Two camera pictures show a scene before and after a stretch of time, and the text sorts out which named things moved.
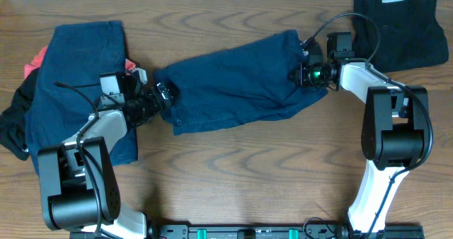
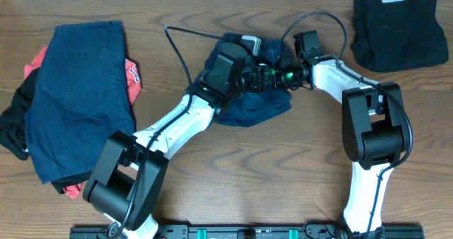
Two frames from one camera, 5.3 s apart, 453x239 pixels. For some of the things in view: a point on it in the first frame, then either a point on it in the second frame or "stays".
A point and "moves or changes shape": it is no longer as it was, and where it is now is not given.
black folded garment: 411,34 stays
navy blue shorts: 239,84 moves or changes shape
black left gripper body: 154,107 to 257,81
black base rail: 259,230 stays
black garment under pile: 13,121 stays
